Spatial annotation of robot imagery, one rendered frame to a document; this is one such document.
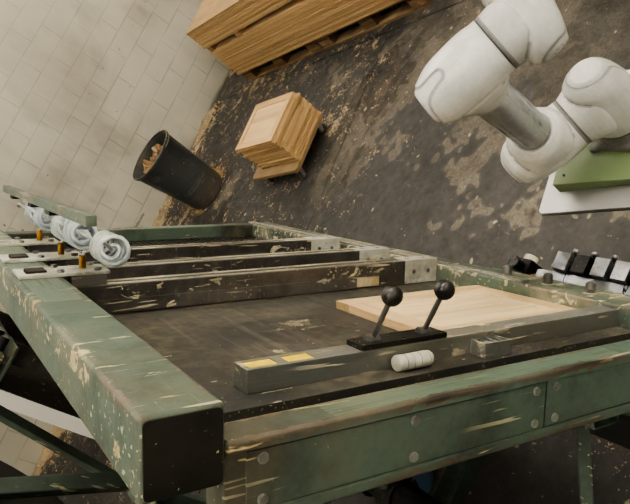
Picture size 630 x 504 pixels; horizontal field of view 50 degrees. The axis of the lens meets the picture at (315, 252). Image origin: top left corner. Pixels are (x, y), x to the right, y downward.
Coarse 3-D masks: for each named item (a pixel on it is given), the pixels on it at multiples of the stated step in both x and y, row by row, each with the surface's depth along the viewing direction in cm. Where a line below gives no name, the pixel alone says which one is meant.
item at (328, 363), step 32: (512, 320) 141; (544, 320) 142; (576, 320) 147; (608, 320) 153; (320, 352) 115; (352, 352) 115; (384, 352) 119; (448, 352) 127; (256, 384) 106; (288, 384) 109
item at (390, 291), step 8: (384, 288) 114; (392, 288) 113; (384, 296) 113; (392, 296) 113; (400, 296) 113; (392, 304) 113; (384, 312) 116; (376, 328) 118; (368, 336) 119; (376, 336) 119
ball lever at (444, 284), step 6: (438, 282) 120; (444, 282) 120; (450, 282) 120; (438, 288) 119; (444, 288) 119; (450, 288) 119; (438, 294) 120; (444, 294) 119; (450, 294) 119; (438, 300) 122; (438, 306) 122; (432, 312) 123; (432, 318) 124; (426, 324) 125; (420, 330) 125; (426, 330) 125
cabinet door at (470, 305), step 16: (464, 288) 186; (480, 288) 187; (336, 304) 166; (352, 304) 162; (368, 304) 163; (384, 304) 165; (400, 304) 165; (416, 304) 166; (432, 304) 166; (448, 304) 166; (464, 304) 167; (480, 304) 167; (496, 304) 168; (512, 304) 168; (528, 304) 169; (544, 304) 168; (384, 320) 150; (400, 320) 148; (416, 320) 148; (432, 320) 150; (448, 320) 150; (464, 320) 150; (480, 320) 151; (496, 320) 150
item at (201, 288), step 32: (64, 224) 150; (416, 256) 207; (96, 288) 152; (128, 288) 155; (160, 288) 160; (192, 288) 164; (224, 288) 168; (256, 288) 173; (288, 288) 178; (320, 288) 184; (352, 288) 190
